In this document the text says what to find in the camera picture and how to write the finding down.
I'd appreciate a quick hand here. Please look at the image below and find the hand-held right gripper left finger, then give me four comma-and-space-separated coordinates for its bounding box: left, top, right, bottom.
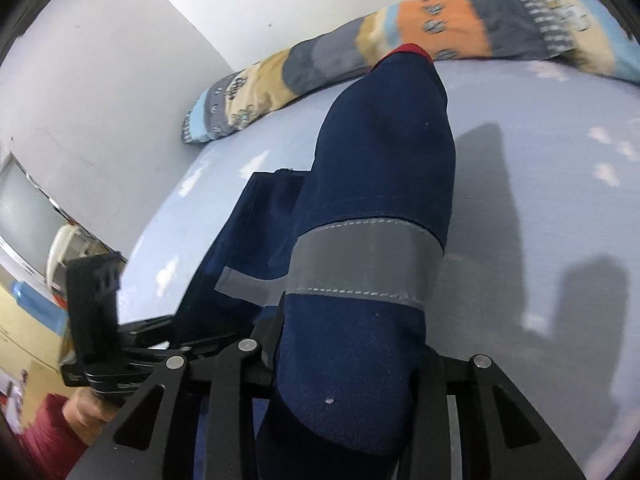
72, 292, 287, 480

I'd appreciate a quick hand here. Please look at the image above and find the grey glass panel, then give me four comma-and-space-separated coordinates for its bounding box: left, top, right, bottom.
0, 152, 126, 281

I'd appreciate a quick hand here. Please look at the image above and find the person's left forearm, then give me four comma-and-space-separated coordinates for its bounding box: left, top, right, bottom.
20, 392, 96, 480

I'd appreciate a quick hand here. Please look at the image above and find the light blue cloud blanket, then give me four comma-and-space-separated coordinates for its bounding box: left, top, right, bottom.
117, 57, 640, 480

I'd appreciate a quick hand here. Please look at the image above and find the person's left hand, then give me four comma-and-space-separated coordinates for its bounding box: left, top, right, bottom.
64, 389, 121, 446

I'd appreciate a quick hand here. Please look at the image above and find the white plastic object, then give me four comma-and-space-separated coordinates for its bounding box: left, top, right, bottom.
47, 224, 96, 291

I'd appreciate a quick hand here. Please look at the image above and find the beige cabinet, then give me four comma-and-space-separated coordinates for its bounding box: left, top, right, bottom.
0, 280, 71, 376

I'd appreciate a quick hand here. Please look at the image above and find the navy jacket with red collar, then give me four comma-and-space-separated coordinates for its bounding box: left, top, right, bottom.
172, 44, 457, 480

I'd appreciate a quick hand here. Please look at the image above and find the rolled patchwork quilt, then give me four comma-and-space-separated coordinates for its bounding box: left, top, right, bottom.
180, 0, 640, 145

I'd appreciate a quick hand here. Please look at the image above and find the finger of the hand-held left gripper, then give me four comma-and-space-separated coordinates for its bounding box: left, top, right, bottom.
124, 332, 239, 362
118, 316, 177, 337

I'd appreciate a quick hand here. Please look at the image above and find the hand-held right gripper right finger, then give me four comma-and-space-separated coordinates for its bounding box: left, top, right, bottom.
397, 344, 587, 480

